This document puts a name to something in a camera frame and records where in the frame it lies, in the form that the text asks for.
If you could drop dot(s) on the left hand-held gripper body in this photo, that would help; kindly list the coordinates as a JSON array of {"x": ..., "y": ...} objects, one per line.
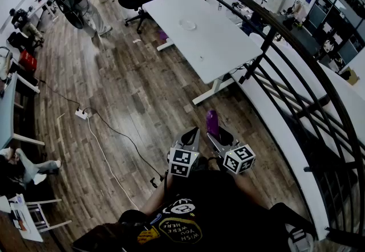
[{"x": 182, "y": 159}]

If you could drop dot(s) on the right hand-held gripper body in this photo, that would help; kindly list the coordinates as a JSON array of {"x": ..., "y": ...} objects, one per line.
[{"x": 238, "y": 159}]

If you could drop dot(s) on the purple eggplant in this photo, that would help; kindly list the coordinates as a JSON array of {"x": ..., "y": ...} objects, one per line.
[{"x": 212, "y": 122}]

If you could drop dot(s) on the clear round plate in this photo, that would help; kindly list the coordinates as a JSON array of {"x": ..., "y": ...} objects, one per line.
[{"x": 187, "y": 24}]

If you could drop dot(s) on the person's left forearm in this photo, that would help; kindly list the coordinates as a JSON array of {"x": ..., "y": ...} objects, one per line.
[{"x": 156, "y": 201}]

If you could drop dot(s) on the person's right forearm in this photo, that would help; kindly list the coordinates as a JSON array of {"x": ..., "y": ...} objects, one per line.
[{"x": 251, "y": 191}]

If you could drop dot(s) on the person's black printed shirt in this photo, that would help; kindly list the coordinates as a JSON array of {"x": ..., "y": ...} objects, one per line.
[{"x": 225, "y": 211}]

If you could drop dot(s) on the white power strip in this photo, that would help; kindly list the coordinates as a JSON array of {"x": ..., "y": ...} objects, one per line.
[{"x": 81, "y": 114}]

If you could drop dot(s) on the white rectangular table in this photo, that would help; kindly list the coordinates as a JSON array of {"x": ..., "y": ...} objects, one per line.
[{"x": 205, "y": 45}]

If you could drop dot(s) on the black metal railing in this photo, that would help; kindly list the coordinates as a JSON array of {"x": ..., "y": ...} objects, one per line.
[{"x": 310, "y": 60}]

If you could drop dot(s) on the small purple object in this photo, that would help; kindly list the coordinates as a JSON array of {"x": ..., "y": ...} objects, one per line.
[{"x": 162, "y": 35}]

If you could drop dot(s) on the white paper scrap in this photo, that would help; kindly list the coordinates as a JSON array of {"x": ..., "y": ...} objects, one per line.
[{"x": 136, "y": 41}]

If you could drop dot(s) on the cardboard box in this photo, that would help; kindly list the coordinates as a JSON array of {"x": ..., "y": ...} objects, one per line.
[{"x": 352, "y": 75}]

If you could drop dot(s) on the pale blue table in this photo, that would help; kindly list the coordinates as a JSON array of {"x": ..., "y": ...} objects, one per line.
[{"x": 6, "y": 111}]

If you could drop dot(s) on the red box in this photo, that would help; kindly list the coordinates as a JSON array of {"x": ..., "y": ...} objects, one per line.
[{"x": 27, "y": 60}]

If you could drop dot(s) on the white narrow table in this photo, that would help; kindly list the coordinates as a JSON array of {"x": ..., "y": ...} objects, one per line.
[{"x": 42, "y": 5}]

